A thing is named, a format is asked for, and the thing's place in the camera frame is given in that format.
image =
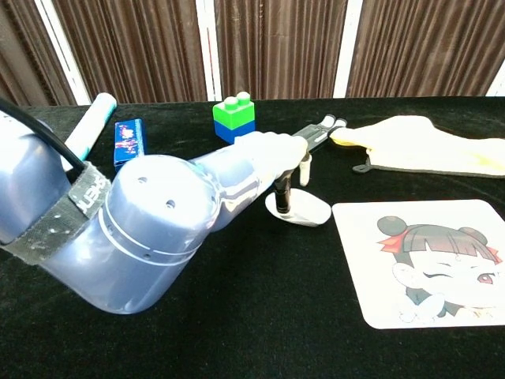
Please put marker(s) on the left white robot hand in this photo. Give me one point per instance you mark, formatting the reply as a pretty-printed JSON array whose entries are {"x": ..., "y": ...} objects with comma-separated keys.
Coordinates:
[{"x": 272, "y": 150}]

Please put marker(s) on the white partition frame post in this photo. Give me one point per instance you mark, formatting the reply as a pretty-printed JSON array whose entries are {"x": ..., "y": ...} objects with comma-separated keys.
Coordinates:
[
  {"x": 65, "y": 55},
  {"x": 208, "y": 51},
  {"x": 498, "y": 85},
  {"x": 347, "y": 51}
]

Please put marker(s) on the green and blue building block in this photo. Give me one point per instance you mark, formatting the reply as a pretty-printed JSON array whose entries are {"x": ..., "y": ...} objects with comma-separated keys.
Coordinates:
[{"x": 234, "y": 118}]

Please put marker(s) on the brown pleated curtain panel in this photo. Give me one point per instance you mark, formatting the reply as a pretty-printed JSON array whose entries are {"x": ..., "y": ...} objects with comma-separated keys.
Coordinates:
[
  {"x": 134, "y": 47},
  {"x": 280, "y": 47},
  {"x": 19, "y": 51},
  {"x": 426, "y": 47}
]

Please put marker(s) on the cream yellow oven mitt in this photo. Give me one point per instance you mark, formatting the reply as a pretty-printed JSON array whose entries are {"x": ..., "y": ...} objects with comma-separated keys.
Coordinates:
[{"x": 410, "y": 142}]

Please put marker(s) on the white computer mouse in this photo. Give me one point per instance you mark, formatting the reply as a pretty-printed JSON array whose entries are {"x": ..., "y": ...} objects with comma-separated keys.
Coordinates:
[{"x": 311, "y": 211}]

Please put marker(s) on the white rolled tube blue print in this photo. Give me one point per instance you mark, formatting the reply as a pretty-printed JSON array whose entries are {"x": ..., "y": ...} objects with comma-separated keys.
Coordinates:
[{"x": 96, "y": 118}]

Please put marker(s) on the blue rectangular box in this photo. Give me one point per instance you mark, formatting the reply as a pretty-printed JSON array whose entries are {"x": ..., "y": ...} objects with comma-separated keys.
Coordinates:
[{"x": 130, "y": 138}]

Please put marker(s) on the black velvet tablecloth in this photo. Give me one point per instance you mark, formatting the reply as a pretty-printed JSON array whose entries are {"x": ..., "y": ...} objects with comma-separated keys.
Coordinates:
[{"x": 252, "y": 308}]

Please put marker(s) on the cartoon girl mouse pad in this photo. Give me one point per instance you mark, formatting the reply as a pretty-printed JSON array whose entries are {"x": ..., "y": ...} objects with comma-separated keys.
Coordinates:
[{"x": 375, "y": 245}]

